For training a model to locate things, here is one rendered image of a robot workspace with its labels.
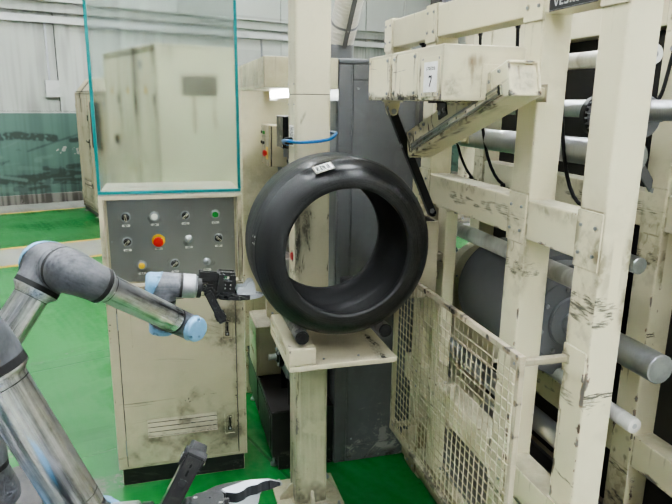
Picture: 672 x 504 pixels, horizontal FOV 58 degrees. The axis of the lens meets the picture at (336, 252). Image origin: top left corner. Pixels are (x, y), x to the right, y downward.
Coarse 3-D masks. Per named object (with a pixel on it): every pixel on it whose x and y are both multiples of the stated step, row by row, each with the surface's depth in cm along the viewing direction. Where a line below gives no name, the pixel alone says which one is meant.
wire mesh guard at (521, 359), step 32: (416, 320) 225; (448, 352) 200; (512, 352) 161; (416, 384) 228; (512, 384) 163; (416, 416) 230; (448, 416) 202; (512, 416) 163; (480, 448) 182; (512, 448) 164; (512, 480) 166
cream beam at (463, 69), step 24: (432, 48) 165; (456, 48) 160; (480, 48) 162; (504, 48) 163; (384, 72) 201; (408, 72) 181; (456, 72) 161; (480, 72) 163; (384, 96) 202; (408, 96) 182; (432, 96) 166; (456, 96) 163; (480, 96) 164
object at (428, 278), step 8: (432, 224) 230; (432, 232) 231; (432, 240) 232; (432, 248) 233; (432, 256) 234; (432, 264) 234; (424, 272) 234; (432, 272) 235; (424, 280) 235; (432, 280) 236; (416, 288) 235; (432, 288) 237; (416, 296) 236
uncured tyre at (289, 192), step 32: (320, 160) 186; (352, 160) 186; (288, 192) 181; (320, 192) 182; (384, 192) 187; (256, 224) 186; (288, 224) 181; (384, 224) 219; (416, 224) 193; (256, 256) 185; (384, 256) 222; (416, 256) 195; (288, 288) 186; (320, 288) 220; (352, 288) 222; (384, 288) 217; (320, 320) 192; (352, 320) 194
